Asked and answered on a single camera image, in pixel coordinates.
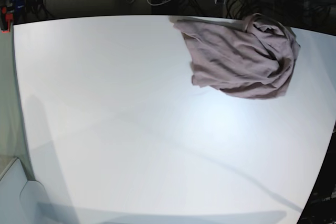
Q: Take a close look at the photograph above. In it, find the mauve t-shirt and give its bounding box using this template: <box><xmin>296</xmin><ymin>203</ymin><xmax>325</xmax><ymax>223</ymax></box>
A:
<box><xmin>174</xmin><ymin>13</ymin><xmax>300</xmax><ymax>99</ymax></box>

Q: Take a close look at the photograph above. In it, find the grey side table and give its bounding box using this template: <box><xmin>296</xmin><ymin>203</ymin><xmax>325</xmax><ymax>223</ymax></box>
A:
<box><xmin>1</xmin><ymin>158</ymin><xmax>50</xmax><ymax>223</ymax></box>

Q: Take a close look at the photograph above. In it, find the red and black clamp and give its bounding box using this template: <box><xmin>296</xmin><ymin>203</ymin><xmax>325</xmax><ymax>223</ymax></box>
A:
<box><xmin>1</xmin><ymin>6</ymin><xmax>14</xmax><ymax>33</ymax></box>

